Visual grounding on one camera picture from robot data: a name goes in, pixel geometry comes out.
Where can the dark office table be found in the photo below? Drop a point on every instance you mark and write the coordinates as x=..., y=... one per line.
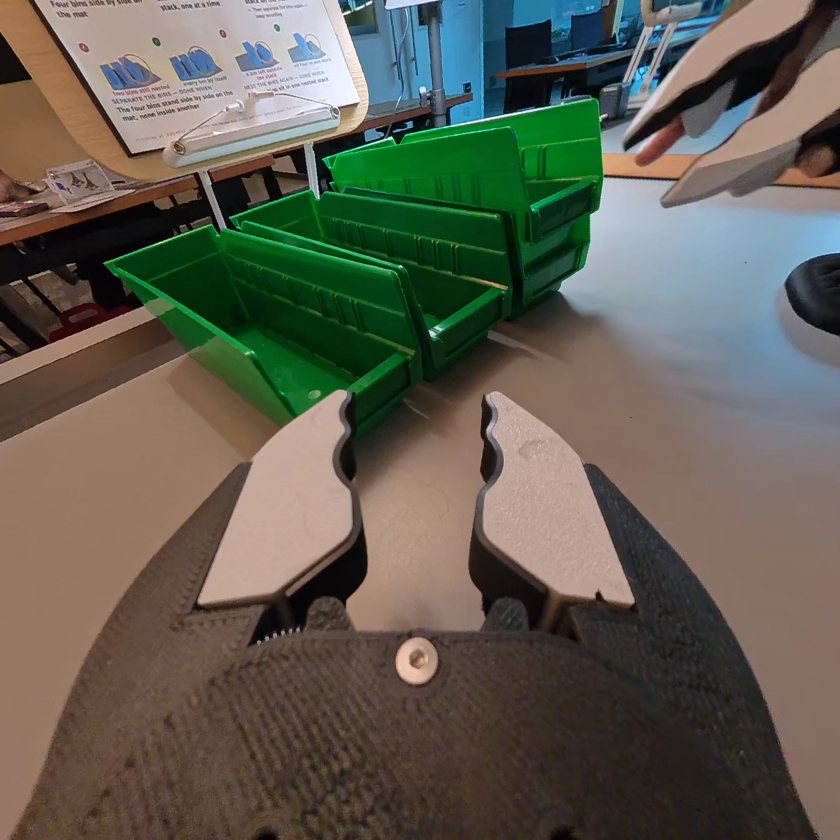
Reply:
x=577, y=65

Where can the white document stand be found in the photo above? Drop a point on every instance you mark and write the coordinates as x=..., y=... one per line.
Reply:
x=249, y=131

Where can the green plastic bin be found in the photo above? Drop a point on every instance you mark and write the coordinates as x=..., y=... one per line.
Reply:
x=472, y=164
x=295, y=328
x=554, y=279
x=426, y=262

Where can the grey metal pole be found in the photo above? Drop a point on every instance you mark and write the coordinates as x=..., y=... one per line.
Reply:
x=434, y=65

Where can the red bag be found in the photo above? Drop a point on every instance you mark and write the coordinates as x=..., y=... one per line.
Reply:
x=88, y=321

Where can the brown flat board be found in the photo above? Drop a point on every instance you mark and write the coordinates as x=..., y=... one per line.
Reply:
x=656, y=166

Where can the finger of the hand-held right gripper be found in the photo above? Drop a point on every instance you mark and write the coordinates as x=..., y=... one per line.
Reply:
x=722, y=46
x=774, y=131

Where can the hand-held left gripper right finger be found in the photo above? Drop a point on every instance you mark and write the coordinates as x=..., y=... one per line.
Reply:
x=551, y=518

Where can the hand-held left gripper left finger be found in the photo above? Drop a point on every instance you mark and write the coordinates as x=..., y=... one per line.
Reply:
x=289, y=518

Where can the dark board on white stand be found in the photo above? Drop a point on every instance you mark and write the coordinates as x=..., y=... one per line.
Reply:
x=663, y=39

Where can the black ribbed oval pad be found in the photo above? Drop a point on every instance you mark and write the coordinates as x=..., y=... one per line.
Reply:
x=817, y=295

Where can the person's right hand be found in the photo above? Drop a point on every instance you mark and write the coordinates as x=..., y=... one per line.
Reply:
x=659, y=141

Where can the wooden display board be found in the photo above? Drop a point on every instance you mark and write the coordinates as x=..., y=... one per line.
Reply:
x=85, y=131

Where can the white desk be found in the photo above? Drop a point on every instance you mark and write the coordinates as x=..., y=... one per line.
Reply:
x=79, y=354

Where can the purple flat case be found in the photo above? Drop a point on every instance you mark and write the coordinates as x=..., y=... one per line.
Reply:
x=23, y=210

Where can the small picture card stand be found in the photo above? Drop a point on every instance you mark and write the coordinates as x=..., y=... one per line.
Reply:
x=88, y=184

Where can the small black device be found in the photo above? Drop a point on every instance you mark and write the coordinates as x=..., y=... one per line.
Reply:
x=615, y=102

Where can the brown wooden table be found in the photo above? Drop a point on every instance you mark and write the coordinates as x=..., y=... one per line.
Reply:
x=98, y=216

